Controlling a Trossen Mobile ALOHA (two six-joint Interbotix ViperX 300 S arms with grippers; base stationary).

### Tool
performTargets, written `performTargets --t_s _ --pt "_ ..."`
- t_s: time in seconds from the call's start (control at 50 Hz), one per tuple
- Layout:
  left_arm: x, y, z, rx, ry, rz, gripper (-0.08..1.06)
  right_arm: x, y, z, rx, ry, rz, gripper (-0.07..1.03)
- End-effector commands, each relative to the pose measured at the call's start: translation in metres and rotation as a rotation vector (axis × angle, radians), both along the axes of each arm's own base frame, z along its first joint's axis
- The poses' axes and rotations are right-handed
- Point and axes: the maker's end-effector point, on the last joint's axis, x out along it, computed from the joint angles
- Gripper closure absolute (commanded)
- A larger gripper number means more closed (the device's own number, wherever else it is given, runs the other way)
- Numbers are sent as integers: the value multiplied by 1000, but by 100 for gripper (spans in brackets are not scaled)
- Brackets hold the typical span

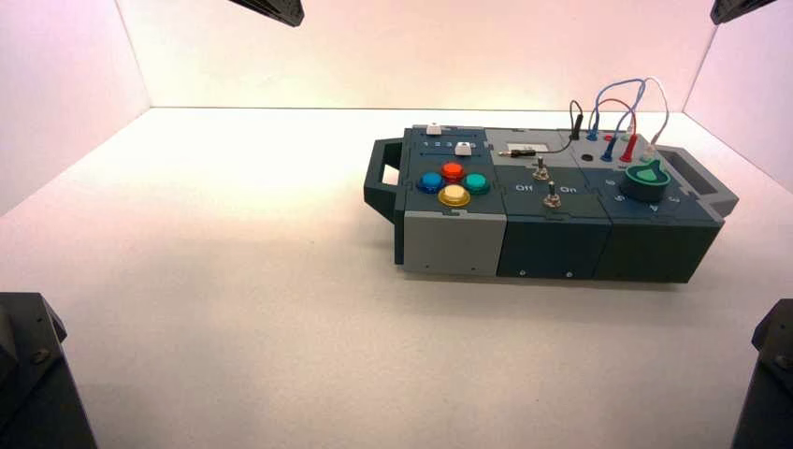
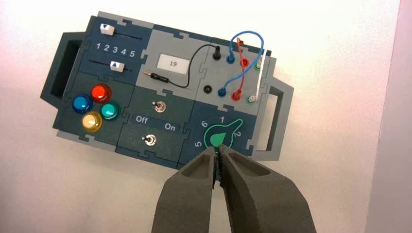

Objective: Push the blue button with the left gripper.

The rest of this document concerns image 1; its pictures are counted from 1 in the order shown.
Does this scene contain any red banana plug cable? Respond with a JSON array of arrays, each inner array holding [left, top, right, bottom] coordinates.
[[597, 98, 640, 165]]

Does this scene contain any white banana plug cable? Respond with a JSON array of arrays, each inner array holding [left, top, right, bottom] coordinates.
[[627, 76, 670, 157]]

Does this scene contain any black banana plug cable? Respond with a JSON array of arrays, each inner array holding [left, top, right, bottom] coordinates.
[[497, 100, 584, 159]]

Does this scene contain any dark teal task box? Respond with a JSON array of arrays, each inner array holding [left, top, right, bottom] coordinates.
[[363, 125, 741, 285]]

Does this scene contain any yellow push button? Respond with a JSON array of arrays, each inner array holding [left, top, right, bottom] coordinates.
[[437, 184, 472, 210]]

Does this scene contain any blue banana plug cable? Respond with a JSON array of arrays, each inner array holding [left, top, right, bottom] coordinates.
[[585, 78, 647, 164]]

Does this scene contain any black overhead light panel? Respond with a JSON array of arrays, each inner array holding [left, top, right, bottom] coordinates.
[[710, 0, 779, 26], [226, 0, 306, 28]]

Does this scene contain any green rotary dial knob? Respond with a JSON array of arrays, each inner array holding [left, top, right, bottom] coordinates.
[[622, 159, 670, 203]]

